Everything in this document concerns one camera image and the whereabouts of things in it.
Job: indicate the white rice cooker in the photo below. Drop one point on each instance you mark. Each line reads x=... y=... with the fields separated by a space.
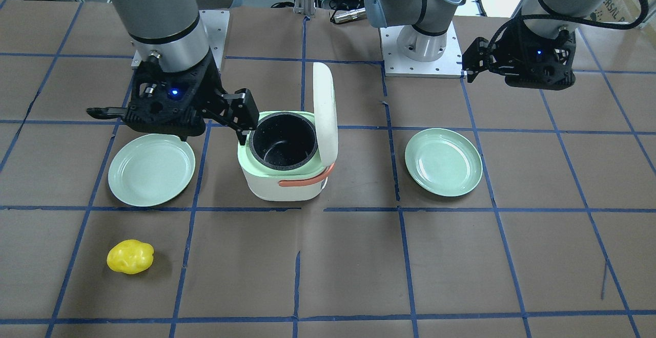
x=291 y=154

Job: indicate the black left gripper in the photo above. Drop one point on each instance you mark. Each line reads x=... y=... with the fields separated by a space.
x=501 y=51

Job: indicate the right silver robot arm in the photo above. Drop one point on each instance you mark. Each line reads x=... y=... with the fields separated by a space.
x=157 y=22

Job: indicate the yellow toy potato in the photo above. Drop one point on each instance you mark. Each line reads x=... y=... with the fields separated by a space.
x=130 y=257

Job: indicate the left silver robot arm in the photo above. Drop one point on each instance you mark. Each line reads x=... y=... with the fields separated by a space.
x=543 y=17

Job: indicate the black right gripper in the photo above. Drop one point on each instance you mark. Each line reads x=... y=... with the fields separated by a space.
x=211 y=87

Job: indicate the green plate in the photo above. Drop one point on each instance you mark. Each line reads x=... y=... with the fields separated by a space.
x=443 y=162
x=151 y=170

